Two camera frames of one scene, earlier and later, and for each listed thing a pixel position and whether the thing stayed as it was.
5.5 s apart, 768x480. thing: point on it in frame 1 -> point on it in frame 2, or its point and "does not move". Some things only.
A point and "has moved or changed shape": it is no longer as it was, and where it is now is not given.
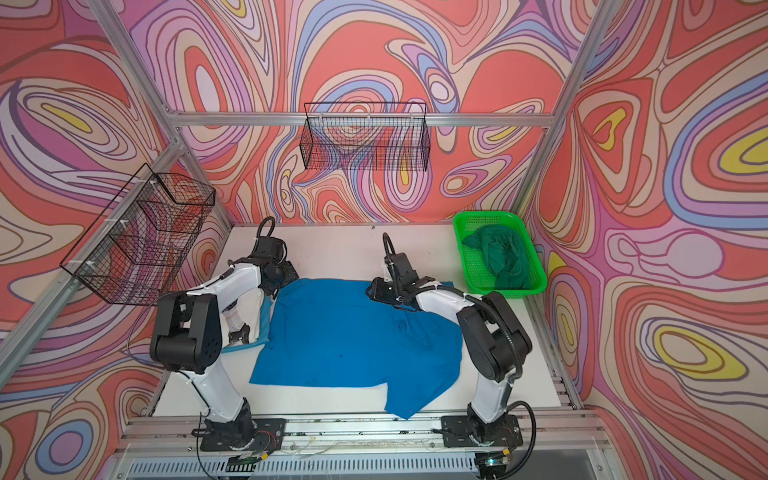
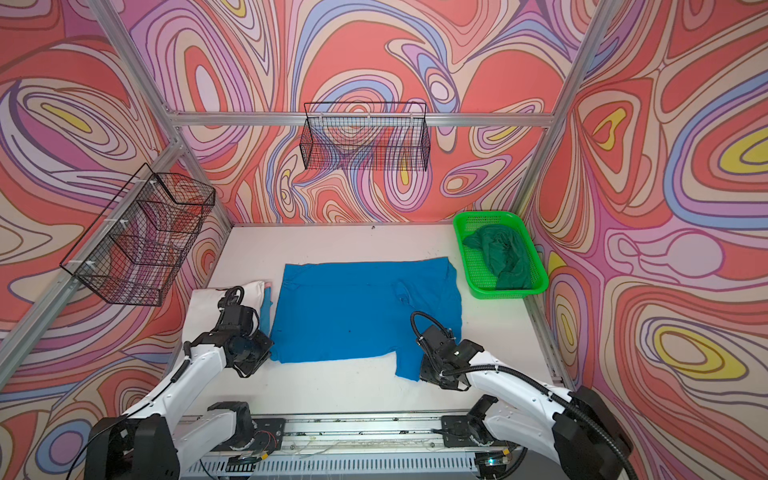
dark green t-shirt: x=505 y=253 does not move
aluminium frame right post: x=550 y=136 does not move
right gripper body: x=387 y=291 -> x=432 y=376
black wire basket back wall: x=366 y=136 does not move
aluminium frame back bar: x=265 y=117 does not move
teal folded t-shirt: x=266 y=306 does not move
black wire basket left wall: x=135 y=250 does not move
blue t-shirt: x=337 y=334 has moved or changed shape
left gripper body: x=286 y=273 -> x=255 y=352
